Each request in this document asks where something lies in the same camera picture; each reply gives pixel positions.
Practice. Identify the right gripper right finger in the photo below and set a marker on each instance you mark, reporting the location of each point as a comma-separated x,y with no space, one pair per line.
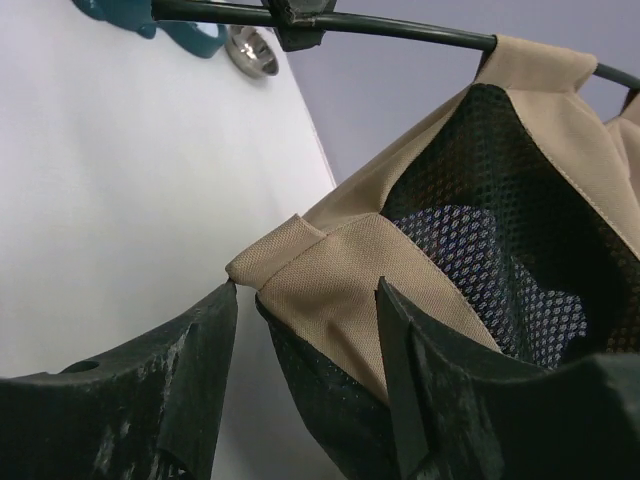
463,411

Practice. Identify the teal bowl stand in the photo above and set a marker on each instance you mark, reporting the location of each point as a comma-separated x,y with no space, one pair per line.
199,39

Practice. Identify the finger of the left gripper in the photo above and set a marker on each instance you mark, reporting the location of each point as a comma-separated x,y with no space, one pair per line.
295,28

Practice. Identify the beige fabric pet tent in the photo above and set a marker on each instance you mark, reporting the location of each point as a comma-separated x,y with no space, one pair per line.
510,214

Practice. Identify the black tent pole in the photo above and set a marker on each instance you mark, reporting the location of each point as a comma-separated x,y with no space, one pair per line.
229,13

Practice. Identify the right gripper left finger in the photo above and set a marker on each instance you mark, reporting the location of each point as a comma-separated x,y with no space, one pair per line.
148,409

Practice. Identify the steel pet bowl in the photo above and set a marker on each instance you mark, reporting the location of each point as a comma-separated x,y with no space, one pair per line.
250,52

